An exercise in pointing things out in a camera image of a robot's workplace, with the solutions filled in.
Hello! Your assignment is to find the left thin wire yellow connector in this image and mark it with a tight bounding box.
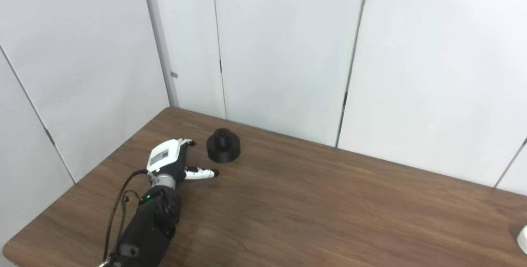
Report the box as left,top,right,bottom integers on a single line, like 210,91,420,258
119,190,140,243

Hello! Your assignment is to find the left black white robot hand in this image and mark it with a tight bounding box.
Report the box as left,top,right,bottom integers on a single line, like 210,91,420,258
146,138,220,190

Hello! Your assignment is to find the round black plastic part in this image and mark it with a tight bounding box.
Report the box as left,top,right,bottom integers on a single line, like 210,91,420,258
206,128,241,164

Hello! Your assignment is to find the left wrist thick black cable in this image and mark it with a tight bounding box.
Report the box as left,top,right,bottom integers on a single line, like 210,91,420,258
99,169,149,267

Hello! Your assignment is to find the grey wall post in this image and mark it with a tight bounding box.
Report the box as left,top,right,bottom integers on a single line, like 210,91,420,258
140,0,180,108

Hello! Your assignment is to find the white plastic ring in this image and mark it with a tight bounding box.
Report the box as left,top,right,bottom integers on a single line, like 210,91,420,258
517,226,527,255

